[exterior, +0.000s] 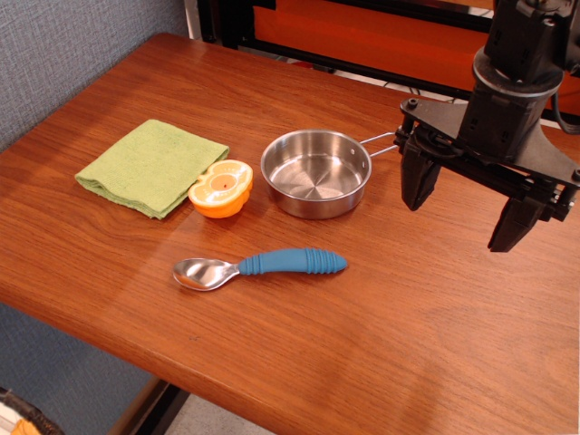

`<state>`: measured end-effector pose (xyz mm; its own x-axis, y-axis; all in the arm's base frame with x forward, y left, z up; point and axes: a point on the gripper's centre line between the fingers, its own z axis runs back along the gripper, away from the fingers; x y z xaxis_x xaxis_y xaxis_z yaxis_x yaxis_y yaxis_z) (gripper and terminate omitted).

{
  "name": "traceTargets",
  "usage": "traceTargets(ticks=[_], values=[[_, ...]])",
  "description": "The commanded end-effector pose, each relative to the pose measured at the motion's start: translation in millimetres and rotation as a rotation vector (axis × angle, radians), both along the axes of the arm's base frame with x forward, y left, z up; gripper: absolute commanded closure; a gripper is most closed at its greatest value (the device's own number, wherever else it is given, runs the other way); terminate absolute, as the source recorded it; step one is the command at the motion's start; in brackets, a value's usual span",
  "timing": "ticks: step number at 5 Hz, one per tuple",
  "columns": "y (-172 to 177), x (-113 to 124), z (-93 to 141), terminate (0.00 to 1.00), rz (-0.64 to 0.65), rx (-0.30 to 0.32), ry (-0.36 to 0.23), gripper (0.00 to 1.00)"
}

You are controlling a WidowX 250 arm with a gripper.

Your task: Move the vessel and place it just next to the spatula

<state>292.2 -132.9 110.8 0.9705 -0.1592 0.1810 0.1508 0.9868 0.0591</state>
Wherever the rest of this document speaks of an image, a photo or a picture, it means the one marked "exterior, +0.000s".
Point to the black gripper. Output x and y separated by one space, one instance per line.
495 140

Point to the stainless steel pot with handle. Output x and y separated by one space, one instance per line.
318 174

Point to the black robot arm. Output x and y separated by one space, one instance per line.
528 39

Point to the green folded towel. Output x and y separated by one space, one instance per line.
151 168

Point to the orange toy fruit half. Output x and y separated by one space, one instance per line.
223 189

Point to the orange object at floor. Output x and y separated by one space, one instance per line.
24 427

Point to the spoon with blue handle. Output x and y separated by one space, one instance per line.
203 274

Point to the black metal frame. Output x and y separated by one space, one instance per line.
344 59

